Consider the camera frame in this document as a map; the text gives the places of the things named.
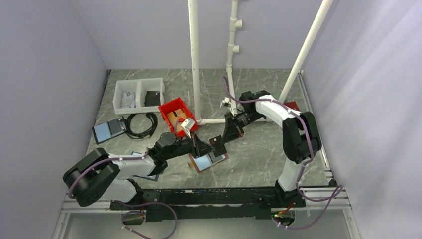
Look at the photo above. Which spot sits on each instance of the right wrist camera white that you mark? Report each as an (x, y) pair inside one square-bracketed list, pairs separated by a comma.
[(226, 102)]

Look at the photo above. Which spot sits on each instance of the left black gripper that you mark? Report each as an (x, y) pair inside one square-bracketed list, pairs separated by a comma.
[(200, 147)]

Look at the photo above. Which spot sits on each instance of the grey blue card holder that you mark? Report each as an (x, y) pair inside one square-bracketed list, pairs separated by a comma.
[(108, 130)]

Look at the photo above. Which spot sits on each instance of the brown items in bin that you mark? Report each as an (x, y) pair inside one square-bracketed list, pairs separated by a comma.
[(176, 117)]

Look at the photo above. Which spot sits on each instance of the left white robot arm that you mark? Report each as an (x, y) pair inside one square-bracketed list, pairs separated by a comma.
[(104, 176)]

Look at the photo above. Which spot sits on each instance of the white PVC pipe frame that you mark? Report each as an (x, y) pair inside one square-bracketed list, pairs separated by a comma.
[(234, 24)]

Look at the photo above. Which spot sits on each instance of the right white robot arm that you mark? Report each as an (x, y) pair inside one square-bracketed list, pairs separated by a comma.
[(301, 139)]

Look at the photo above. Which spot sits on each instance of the black card in tray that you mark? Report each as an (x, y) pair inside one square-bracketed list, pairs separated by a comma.
[(152, 99)]

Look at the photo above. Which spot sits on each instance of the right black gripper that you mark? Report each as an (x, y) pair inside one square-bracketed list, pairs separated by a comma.
[(232, 132)]

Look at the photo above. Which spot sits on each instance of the white divided tray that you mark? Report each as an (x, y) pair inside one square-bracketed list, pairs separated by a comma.
[(140, 86)]

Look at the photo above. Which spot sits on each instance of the red card holder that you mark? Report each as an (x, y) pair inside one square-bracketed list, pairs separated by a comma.
[(293, 105)]

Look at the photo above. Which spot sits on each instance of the patterned card in tray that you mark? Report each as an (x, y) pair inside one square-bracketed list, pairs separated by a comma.
[(128, 100)]

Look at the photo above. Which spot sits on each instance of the red plastic bin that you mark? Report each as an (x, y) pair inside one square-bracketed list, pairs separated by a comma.
[(173, 105)]

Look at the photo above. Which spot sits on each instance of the brown leather card holder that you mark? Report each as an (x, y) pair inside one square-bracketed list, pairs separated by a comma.
[(205, 162)]

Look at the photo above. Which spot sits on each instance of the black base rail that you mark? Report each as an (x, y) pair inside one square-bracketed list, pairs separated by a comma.
[(211, 203)]

